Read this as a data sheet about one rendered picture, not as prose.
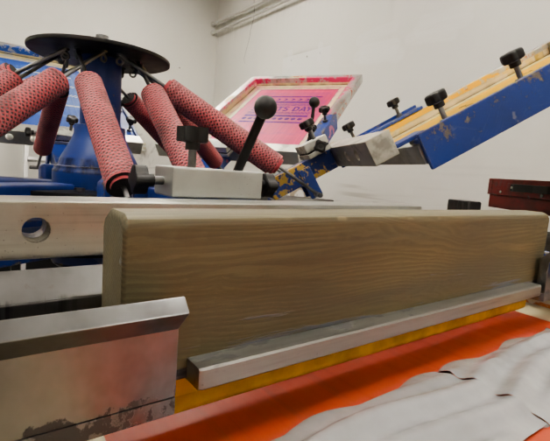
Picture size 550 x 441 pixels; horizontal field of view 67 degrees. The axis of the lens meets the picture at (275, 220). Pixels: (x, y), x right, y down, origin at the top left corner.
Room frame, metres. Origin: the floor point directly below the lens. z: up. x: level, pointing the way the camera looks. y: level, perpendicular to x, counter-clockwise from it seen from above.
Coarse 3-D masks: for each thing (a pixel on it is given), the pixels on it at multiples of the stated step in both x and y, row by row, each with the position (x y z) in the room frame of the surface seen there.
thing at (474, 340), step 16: (496, 320) 0.39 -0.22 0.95; (512, 320) 0.39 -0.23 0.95; (528, 320) 0.39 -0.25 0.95; (544, 320) 0.40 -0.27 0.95; (432, 336) 0.33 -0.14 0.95; (448, 336) 0.34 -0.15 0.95; (464, 336) 0.34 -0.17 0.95; (480, 336) 0.34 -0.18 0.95; (496, 336) 0.34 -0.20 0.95; (512, 336) 0.35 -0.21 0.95; (528, 336) 0.35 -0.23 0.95; (400, 352) 0.30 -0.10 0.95; (416, 352) 0.30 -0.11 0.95; (432, 352) 0.30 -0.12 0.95; (448, 352) 0.30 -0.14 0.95; (464, 352) 0.31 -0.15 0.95; (480, 352) 0.31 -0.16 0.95; (432, 368) 0.27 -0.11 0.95
